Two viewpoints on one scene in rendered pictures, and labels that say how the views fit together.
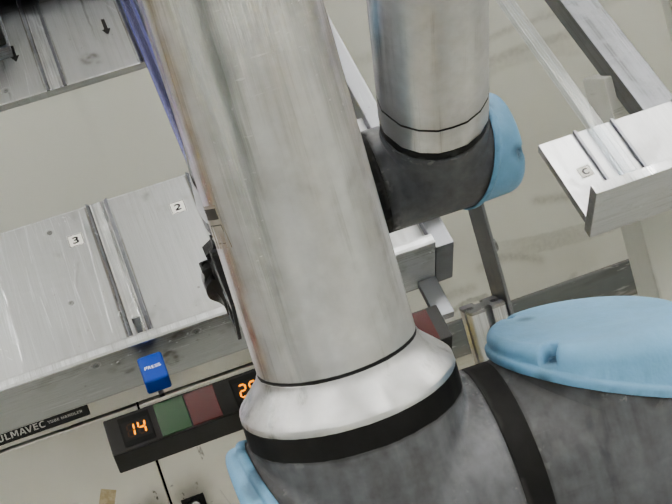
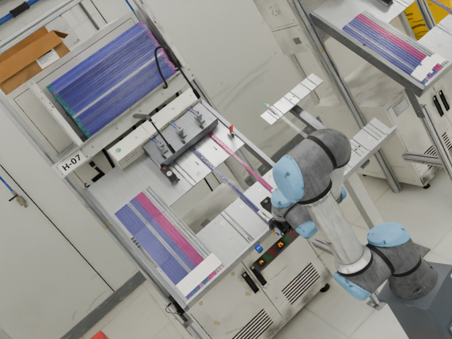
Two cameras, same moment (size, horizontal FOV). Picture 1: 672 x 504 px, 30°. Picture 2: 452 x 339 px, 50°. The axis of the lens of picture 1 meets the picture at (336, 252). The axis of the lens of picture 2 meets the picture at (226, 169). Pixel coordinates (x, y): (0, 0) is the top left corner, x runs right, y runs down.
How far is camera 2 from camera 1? 0.96 m
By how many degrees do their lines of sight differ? 11
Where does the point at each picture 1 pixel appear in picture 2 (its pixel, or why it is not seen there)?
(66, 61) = (192, 176)
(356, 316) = (357, 250)
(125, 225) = (232, 215)
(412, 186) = not seen: hidden behind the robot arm
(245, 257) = (338, 248)
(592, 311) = (383, 229)
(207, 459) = (252, 255)
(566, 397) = (389, 248)
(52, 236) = (216, 224)
